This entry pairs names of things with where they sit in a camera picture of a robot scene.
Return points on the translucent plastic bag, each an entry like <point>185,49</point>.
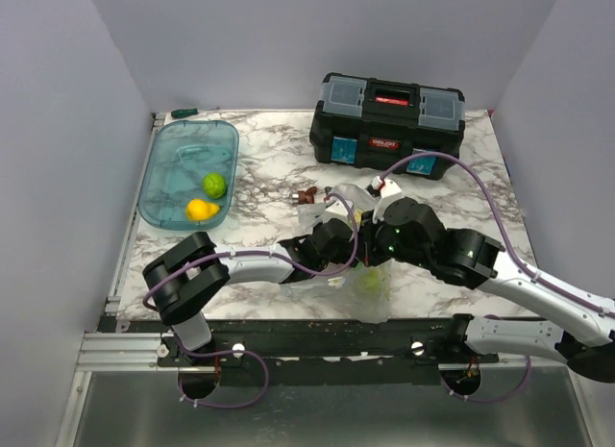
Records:
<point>341,293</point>

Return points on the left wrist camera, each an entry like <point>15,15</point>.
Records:
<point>338,209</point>

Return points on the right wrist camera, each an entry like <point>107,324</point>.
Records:
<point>385,191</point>

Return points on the black Delixi toolbox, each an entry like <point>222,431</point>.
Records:
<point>373,123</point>

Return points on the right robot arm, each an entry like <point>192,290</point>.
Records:
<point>570,325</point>

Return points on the green fake apple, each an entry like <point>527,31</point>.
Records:
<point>369,281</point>

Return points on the teal transparent plastic tray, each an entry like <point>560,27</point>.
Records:
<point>183,153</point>

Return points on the brown faucet tap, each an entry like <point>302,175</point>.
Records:
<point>303,197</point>

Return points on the green fake lime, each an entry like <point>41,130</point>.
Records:
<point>214,185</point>

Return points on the black mounting rail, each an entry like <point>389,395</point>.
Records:
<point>311,352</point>

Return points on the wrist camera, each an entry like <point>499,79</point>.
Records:
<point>385,191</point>
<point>338,209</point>

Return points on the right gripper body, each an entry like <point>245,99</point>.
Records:
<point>376,247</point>

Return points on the green handled screwdriver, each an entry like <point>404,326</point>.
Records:
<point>186,113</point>

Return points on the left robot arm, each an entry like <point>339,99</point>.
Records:
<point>183,280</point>

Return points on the yellow fake lemon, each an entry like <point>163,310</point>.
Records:
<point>201,210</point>

